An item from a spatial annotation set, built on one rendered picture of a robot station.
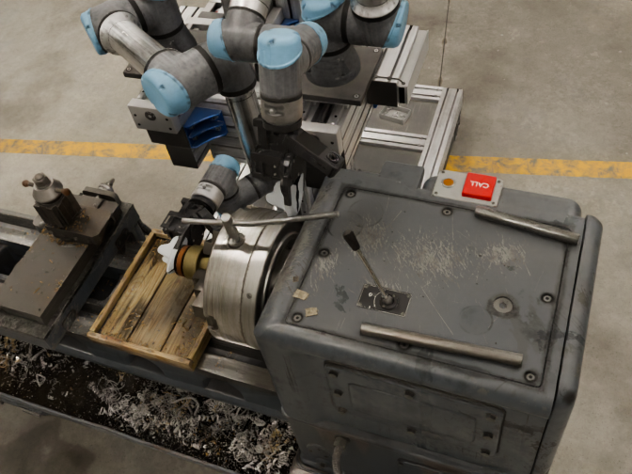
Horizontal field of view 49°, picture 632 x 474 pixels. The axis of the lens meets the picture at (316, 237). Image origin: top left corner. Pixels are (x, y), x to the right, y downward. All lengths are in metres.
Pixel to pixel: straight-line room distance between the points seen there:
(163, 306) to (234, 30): 0.81
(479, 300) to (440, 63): 2.60
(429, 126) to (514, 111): 0.55
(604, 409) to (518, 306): 1.38
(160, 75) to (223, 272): 0.46
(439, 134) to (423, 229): 1.69
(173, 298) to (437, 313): 0.82
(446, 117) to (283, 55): 2.00
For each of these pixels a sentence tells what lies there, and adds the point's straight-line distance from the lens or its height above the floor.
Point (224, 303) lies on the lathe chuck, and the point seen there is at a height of 1.17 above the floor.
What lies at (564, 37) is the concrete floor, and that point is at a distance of 3.99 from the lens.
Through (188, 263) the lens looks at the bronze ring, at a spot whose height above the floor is 1.11.
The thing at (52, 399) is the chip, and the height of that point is 0.55.
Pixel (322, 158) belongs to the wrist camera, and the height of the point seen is 1.47.
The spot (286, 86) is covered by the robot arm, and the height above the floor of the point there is 1.59.
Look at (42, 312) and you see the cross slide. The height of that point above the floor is 0.97.
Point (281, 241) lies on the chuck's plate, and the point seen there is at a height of 1.19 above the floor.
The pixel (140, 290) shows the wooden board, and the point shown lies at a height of 0.88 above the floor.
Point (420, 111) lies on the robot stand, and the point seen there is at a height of 0.21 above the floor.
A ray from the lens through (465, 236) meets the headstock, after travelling 1.38.
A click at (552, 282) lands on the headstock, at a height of 1.25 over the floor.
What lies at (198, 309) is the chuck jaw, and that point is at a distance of 1.53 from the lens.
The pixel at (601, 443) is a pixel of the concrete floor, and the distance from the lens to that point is 2.59.
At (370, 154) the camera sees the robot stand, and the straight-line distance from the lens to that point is 3.01.
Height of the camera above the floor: 2.34
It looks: 51 degrees down
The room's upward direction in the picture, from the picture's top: 12 degrees counter-clockwise
